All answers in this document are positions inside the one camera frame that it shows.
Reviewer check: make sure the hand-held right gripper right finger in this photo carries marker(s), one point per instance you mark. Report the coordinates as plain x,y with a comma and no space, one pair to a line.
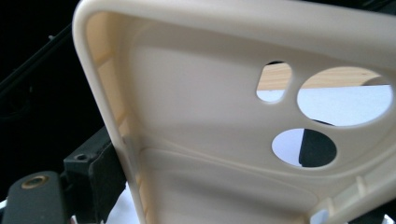
317,149

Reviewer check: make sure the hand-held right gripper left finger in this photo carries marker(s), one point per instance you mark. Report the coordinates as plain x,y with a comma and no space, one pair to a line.
93,174

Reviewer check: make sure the beige printed phone case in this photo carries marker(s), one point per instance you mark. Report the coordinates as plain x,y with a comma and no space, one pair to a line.
199,112

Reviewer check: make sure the light wooden table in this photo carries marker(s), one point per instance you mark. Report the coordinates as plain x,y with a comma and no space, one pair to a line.
339,79

